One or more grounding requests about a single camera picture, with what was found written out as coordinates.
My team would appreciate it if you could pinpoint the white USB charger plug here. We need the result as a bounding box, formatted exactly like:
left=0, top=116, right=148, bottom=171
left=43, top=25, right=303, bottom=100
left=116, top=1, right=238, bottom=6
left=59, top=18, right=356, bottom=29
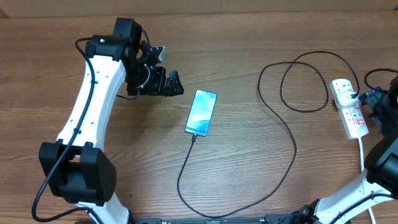
left=335, top=91, right=359, bottom=109

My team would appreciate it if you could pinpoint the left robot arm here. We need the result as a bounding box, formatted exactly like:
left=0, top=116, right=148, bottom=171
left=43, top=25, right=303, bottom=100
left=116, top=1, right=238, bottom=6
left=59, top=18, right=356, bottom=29
left=39, top=17, right=184, bottom=223

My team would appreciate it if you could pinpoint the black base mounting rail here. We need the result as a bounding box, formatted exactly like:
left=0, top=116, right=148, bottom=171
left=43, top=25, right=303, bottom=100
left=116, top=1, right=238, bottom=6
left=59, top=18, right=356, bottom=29
left=74, top=213, right=352, bottom=224

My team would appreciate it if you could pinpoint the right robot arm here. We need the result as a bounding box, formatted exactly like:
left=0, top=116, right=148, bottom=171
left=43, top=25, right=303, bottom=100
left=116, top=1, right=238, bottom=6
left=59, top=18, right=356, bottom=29
left=283, top=79, right=397, bottom=223

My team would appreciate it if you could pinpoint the black USB charging cable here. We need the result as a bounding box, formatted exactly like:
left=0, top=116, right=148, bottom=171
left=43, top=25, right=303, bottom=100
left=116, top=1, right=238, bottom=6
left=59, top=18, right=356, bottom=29
left=176, top=50, right=361, bottom=219

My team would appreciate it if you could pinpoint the Samsung Galaxy smartphone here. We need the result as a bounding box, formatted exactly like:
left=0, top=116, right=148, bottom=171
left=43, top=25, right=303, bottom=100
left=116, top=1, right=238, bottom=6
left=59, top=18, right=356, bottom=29
left=185, top=90, right=217, bottom=137

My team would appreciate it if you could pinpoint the white power strip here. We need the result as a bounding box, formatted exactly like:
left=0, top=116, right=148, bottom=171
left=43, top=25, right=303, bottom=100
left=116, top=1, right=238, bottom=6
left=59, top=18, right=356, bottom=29
left=330, top=79, right=369, bottom=139

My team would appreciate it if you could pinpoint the white power strip cord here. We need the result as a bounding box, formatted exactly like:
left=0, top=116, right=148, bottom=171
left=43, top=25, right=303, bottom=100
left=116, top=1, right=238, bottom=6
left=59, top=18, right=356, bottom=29
left=357, top=138, right=376, bottom=224

